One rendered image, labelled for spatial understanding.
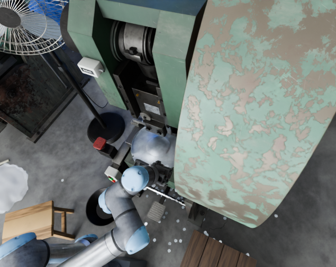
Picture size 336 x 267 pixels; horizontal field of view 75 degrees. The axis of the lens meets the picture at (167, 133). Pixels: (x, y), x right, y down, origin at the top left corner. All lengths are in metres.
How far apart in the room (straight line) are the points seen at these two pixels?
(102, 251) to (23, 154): 1.98
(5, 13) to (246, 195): 1.24
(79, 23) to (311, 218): 1.87
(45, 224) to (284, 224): 1.68
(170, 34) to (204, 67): 0.30
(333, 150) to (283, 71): 2.01
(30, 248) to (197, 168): 0.70
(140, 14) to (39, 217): 1.53
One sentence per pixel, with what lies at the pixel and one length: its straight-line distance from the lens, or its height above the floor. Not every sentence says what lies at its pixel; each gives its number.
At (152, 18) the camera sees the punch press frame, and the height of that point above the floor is 1.47.
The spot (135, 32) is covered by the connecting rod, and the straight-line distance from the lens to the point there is 0.71.
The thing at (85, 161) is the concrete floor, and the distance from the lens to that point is 2.22.
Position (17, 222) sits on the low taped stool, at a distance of 1.94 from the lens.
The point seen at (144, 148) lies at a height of 0.78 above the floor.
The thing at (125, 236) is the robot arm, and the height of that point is 1.13.
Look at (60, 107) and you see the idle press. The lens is 2.67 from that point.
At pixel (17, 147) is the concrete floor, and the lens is 2.71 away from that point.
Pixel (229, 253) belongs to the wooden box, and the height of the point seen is 0.35.
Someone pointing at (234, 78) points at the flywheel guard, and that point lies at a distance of 0.30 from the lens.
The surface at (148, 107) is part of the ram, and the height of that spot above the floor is 1.07.
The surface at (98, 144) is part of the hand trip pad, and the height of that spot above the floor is 0.76.
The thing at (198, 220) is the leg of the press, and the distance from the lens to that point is 1.81.
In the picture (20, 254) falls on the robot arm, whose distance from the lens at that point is 0.93.
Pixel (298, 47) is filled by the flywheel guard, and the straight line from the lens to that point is 0.30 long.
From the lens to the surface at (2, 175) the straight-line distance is 2.40.
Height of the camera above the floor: 1.82
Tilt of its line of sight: 60 degrees down
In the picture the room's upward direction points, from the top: 14 degrees counter-clockwise
